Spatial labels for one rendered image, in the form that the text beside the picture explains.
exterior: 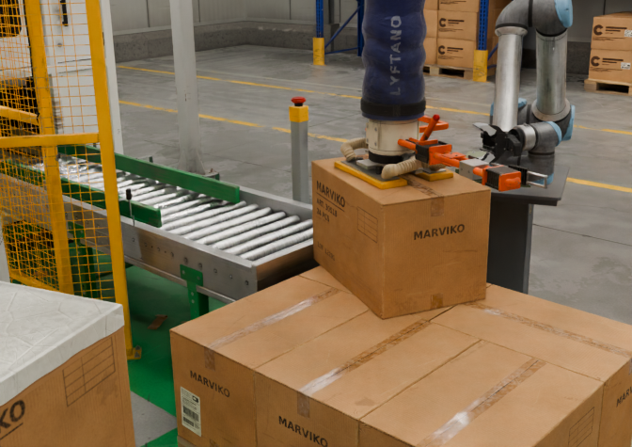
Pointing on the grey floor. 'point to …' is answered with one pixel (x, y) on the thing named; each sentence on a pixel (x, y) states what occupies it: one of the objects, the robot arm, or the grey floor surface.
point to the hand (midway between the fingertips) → (472, 147)
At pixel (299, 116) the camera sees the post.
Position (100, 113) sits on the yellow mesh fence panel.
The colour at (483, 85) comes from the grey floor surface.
